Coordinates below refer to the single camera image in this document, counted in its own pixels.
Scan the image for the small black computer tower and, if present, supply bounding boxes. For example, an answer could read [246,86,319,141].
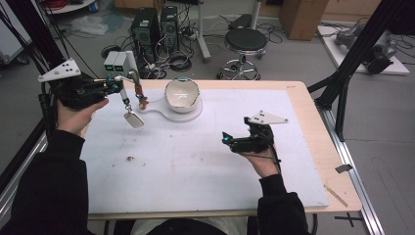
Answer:
[160,5,180,53]

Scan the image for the person's torso clothing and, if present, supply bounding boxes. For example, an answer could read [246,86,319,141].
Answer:
[130,215,259,235]

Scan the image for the white floor board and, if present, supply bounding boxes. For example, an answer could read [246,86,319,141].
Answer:
[316,24,411,76]

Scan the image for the person's right hand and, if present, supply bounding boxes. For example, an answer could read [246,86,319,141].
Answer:
[240,143,282,179]

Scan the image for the white metal stand leg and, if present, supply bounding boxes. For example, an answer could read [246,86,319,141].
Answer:
[195,0,212,64]

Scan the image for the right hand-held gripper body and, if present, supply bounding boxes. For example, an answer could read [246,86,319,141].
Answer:
[229,110,290,155]

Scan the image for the aluminium rail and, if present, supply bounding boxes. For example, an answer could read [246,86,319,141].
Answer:
[314,104,387,235]
[0,130,50,224]

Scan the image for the green loop brown bear keychain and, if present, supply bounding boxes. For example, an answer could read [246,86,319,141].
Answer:
[129,69,150,111]

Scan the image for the white bowl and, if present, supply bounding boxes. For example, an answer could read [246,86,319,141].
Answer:
[164,76,201,115]

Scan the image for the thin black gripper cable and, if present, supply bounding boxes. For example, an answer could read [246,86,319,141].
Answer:
[243,128,283,174]

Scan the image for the white strap cream fob keychain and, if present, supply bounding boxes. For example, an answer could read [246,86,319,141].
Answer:
[119,87,146,129]

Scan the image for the person's left hand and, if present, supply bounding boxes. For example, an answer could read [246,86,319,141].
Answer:
[56,97,111,137]

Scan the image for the grey box with green display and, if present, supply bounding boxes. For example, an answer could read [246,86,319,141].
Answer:
[103,51,119,73]
[113,51,128,73]

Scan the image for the brown cardboard box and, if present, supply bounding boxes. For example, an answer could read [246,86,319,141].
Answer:
[279,0,330,41]

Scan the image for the white key stand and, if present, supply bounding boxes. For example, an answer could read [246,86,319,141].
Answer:
[114,50,204,124]

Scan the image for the coiled black cable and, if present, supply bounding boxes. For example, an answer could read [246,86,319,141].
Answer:
[166,53,194,73]

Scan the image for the white foam board mat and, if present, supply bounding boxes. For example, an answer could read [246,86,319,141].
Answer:
[79,88,330,214]

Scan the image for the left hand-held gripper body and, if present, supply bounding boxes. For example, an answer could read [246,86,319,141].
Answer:
[37,58,109,111]

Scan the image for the clear plastic bag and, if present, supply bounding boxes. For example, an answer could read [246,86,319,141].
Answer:
[69,15,110,36]

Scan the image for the black metal frame stand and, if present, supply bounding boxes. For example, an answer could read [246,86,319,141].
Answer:
[306,0,415,142]
[0,0,68,76]

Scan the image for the large black computer tower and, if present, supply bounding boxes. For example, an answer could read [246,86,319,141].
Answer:
[130,7,161,71]

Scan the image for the black round stool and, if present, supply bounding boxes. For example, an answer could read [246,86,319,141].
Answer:
[216,27,269,81]

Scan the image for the thin wooden stick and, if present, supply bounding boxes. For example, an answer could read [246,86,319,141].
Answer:
[322,184,349,209]

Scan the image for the thick black gripper cable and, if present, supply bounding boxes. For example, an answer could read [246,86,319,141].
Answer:
[37,81,57,140]

